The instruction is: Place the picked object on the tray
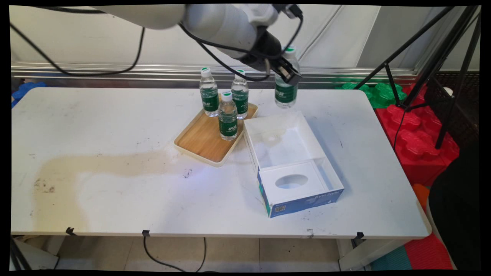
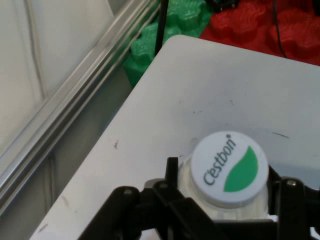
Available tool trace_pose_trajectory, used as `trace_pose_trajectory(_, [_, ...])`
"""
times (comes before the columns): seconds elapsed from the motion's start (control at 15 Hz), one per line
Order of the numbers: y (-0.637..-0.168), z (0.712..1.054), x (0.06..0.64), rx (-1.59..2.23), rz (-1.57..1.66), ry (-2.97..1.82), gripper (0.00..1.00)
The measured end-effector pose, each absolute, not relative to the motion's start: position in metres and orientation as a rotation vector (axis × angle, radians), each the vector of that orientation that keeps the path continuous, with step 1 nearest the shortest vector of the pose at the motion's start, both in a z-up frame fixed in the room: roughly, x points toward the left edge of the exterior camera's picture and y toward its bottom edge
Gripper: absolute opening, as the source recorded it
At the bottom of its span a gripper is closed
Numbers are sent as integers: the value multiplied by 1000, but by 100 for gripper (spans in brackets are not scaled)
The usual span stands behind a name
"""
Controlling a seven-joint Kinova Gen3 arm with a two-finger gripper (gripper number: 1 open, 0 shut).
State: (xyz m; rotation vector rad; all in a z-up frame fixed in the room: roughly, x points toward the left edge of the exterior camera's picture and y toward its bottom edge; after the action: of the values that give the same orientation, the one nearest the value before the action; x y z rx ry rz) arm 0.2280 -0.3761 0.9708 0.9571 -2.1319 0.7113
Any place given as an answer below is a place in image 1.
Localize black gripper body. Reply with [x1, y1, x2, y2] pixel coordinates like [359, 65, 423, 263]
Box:
[239, 26, 287, 73]

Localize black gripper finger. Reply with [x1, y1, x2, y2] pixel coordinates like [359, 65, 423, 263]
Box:
[273, 56, 303, 86]
[282, 53, 297, 73]

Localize water bottle green label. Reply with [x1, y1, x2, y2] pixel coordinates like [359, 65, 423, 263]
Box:
[274, 46, 300, 109]
[199, 67, 219, 118]
[231, 69, 249, 120]
[218, 91, 238, 141]

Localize green plastic blocks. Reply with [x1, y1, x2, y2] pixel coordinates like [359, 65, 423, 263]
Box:
[334, 82, 407, 109]

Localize white blue cardboard box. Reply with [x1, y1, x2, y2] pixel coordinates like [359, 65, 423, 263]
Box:
[243, 111, 345, 219]

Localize wooden tray cream rim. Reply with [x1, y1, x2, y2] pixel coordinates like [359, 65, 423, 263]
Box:
[174, 101, 259, 168]

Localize red plastic blocks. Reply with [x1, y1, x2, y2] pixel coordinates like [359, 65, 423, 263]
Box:
[374, 84, 461, 187]

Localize orange foam block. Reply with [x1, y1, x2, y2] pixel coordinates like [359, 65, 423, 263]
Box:
[412, 184, 430, 214]

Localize white table leg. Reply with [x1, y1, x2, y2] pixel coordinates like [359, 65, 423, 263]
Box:
[338, 238, 411, 272]

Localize teal floor mat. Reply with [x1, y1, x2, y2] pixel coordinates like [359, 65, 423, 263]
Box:
[369, 245, 412, 271]

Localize black round seat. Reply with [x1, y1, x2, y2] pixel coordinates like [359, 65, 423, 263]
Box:
[428, 146, 481, 271]

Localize red floor mat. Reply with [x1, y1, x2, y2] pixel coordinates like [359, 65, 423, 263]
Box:
[404, 233, 454, 270]

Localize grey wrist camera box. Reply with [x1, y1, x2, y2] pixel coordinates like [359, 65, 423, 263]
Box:
[272, 4, 304, 20]

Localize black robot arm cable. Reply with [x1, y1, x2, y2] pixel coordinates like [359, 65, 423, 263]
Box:
[10, 5, 304, 82]

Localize black camera tripod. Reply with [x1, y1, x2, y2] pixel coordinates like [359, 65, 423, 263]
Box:
[353, 5, 482, 150]

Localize aluminium wall rail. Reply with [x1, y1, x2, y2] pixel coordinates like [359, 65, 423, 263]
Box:
[11, 62, 480, 89]

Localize black cable under table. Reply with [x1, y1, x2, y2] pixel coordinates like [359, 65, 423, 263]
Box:
[143, 235, 208, 273]

